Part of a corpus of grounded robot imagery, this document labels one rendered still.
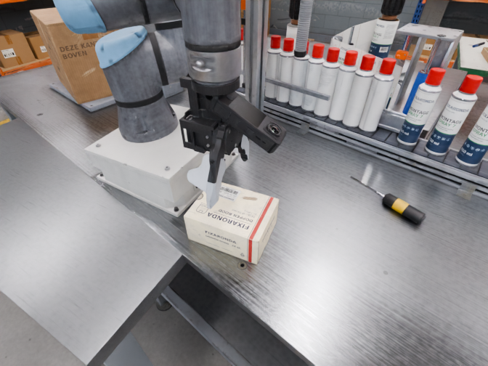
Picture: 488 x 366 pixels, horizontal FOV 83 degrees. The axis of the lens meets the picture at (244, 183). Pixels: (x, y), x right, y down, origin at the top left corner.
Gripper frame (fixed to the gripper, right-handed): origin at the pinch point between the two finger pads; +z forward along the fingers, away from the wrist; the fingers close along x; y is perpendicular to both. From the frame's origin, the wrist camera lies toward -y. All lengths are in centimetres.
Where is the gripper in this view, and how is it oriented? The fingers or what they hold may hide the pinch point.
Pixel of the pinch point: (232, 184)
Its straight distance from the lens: 52.7
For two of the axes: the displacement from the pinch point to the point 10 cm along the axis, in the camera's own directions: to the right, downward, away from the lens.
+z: 0.0, 7.5, 6.6
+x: -4.0, 6.0, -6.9
